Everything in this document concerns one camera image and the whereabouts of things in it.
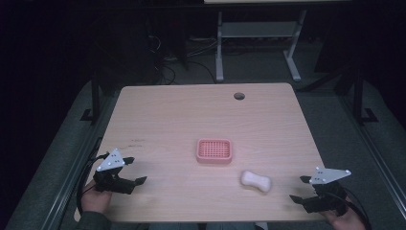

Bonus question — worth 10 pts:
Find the person's right hand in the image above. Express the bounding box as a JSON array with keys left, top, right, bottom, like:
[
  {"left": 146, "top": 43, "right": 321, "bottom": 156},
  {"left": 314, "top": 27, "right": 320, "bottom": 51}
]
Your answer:
[{"left": 320, "top": 195, "right": 367, "bottom": 230}]

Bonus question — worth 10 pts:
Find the grey metal rail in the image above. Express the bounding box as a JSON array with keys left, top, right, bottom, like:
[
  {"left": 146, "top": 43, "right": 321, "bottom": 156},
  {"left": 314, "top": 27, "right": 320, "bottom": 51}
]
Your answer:
[
  {"left": 39, "top": 92, "right": 111, "bottom": 230},
  {"left": 336, "top": 94, "right": 406, "bottom": 214}
]

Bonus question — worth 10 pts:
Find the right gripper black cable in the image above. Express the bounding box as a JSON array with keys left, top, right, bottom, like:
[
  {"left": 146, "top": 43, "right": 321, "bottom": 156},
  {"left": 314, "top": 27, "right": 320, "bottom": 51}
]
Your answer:
[{"left": 331, "top": 185, "right": 373, "bottom": 230}]

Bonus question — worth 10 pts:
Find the white desk frame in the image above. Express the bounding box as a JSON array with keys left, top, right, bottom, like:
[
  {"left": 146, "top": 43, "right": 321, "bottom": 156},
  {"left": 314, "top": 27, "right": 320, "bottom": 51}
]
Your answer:
[{"left": 204, "top": 0, "right": 352, "bottom": 82}]

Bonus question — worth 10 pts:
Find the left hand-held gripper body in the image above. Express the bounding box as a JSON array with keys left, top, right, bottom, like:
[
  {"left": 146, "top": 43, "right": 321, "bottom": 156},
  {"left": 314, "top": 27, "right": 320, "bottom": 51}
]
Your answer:
[{"left": 92, "top": 148, "right": 137, "bottom": 196}]

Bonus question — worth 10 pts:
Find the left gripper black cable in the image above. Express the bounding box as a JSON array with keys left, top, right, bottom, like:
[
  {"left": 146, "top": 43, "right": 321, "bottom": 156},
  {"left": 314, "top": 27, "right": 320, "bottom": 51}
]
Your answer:
[{"left": 76, "top": 152, "right": 110, "bottom": 216}]

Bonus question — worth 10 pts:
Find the white soap bar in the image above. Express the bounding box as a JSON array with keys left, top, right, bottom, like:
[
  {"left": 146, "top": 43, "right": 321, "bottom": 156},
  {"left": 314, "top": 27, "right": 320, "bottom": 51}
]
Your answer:
[{"left": 240, "top": 170, "right": 273, "bottom": 194}]

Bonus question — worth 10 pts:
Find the tangle of floor cables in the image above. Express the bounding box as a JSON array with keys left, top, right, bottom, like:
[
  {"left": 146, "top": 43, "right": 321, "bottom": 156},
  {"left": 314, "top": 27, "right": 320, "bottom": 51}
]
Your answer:
[{"left": 147, "top": 30, "right": 177, "bottom": 86}]

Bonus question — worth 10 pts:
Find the black floor cable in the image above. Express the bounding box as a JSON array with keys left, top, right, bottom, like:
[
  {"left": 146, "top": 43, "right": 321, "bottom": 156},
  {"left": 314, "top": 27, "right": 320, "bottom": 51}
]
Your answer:
[{"left": 186, "top": 59, "right": 218, "bottom": 84}]

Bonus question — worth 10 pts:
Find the black metal stand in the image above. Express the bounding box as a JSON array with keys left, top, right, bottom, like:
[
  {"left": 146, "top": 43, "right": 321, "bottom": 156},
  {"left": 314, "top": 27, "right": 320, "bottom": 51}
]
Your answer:
[
  {"left": 350, "top": 65, "right": 380, "bottom": 127},
  {"left": 79, "top": 71, "right": 103, "bottom": 127}
]

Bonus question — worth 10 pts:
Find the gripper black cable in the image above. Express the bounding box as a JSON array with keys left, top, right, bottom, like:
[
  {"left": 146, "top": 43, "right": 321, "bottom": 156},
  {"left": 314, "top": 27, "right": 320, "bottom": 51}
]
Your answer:
[
  {"left": 76, "top": 152, "right": 110, "bottom": 216},
  {"left": 331, "top": 185, "right": 373, "bottom": 230}
]

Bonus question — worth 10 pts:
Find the pink soap dish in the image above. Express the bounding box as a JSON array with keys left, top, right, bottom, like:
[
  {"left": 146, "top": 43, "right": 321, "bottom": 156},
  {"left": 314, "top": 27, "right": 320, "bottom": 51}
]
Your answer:
[{"left": 195, "top": 137, "right": 234, "bottom": 165}]

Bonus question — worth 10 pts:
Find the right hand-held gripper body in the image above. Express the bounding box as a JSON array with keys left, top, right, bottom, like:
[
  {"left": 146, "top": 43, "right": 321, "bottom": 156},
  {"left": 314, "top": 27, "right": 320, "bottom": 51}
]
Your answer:
[{"left": 301, "top": 166, "right": 352, "bottom": 217}]

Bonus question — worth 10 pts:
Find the person's left hand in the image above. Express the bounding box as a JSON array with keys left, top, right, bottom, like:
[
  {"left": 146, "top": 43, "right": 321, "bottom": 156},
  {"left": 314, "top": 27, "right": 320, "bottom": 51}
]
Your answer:
[{"left": 80, "top": 180, "right": 113, "bottom": 215}]

